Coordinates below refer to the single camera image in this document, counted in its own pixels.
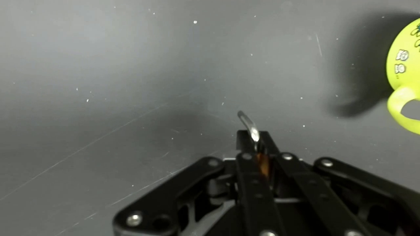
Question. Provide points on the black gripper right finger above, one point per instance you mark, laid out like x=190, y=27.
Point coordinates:
x=307, y=205

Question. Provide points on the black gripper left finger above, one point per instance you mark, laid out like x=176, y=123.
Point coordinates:
x=254, y=197

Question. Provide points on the yellow-green mug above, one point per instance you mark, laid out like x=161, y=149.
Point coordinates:
x=403, y=74

